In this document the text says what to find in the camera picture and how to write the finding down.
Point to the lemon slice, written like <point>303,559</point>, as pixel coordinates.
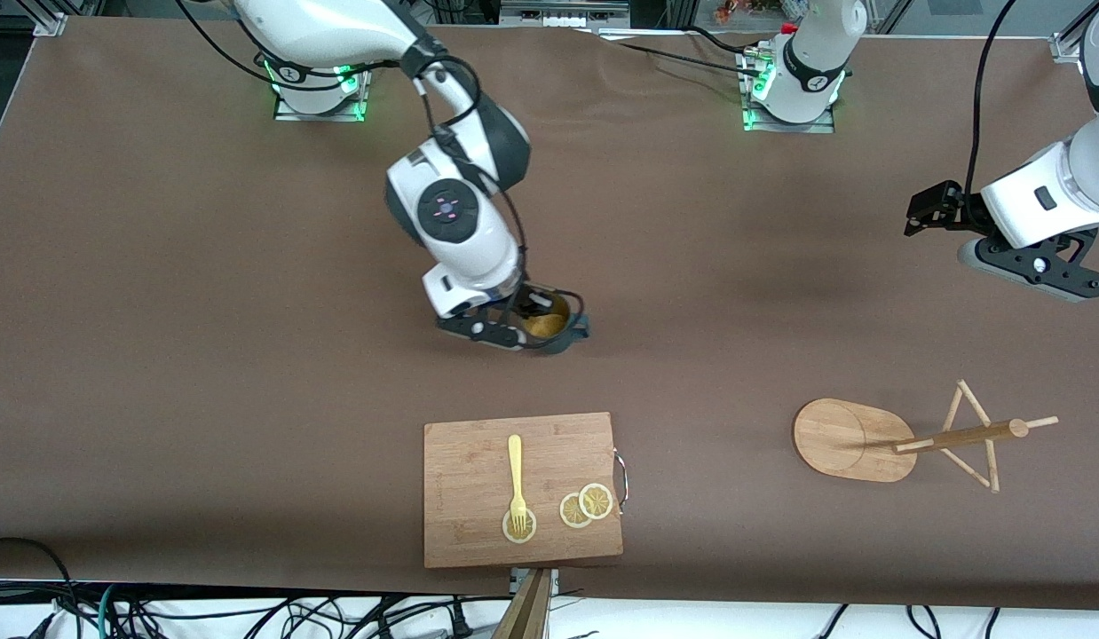
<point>532,525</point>
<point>596,501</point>
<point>569,513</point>

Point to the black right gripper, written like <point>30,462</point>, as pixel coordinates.
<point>529,302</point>

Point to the small metal bracket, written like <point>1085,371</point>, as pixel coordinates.
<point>554,581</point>

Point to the dark green mug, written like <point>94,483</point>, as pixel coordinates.
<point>549,327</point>

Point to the aluminium corner bracket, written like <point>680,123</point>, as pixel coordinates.
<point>51,25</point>
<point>1064,46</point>

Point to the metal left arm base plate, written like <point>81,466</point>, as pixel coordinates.
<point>825,126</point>

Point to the bamboo cutting board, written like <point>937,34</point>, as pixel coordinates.
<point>470,479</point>

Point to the wooden mug rack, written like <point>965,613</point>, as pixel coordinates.
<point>842,439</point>

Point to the wooden bar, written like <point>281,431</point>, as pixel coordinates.
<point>527,612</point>

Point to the yellow plastic fork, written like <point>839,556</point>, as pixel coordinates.
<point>515,461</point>

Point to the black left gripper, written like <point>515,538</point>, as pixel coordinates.
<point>959,210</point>

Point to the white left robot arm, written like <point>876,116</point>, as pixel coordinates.
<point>1047,200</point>

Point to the white power strip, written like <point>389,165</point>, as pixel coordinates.
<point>558,16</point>

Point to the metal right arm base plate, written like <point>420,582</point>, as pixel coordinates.
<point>288,114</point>

